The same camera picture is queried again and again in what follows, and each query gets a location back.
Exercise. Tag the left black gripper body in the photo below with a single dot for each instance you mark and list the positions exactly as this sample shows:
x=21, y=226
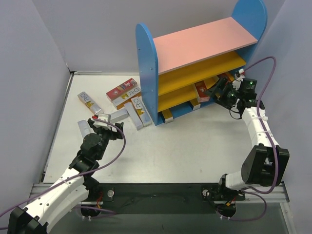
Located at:
x=107, y=131

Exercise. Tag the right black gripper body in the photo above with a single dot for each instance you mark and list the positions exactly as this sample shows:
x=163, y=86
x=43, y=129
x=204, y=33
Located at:
x=224, y=92

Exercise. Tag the red 3d toothpaste box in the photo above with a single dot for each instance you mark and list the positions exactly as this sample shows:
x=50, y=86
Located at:
x=121, y=89
x=229, y=76
x=200, y=88

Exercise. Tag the silver RO toothpaste box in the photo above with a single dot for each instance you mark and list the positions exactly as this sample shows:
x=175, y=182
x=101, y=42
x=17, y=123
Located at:
x=194, y=104

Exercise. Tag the black toothpaste box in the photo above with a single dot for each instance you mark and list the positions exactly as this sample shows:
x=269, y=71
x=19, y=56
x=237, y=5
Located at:
x=167, y=116

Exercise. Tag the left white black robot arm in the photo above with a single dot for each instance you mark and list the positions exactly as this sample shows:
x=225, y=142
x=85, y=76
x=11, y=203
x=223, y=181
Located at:
x=42, y=212

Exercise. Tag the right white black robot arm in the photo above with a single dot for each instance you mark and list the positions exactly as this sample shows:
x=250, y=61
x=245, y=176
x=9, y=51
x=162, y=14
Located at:
x=265, y=164

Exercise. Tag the blue shelf with coloured boards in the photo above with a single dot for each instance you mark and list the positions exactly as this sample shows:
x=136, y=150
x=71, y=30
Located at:
x=171, y=64

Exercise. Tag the plain silver box horizontal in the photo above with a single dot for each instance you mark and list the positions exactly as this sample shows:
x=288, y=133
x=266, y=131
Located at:
x=118, y=115

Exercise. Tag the silver box under left gripper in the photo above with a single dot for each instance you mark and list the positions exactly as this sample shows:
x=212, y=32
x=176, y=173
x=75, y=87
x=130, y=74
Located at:
x=84, y=128

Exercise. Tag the plain silver box diagonal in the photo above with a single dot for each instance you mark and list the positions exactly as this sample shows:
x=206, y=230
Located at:
x=133, y=116

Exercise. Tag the orange white RO toothpaste box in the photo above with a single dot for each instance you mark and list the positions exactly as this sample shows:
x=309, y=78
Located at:
x=126, y=97

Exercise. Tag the red 3D toothpaste box top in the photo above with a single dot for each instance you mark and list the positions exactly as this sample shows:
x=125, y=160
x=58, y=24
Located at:
x=121, y=89

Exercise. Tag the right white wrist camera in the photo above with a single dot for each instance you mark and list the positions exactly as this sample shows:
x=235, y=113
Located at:
x=239, y=75

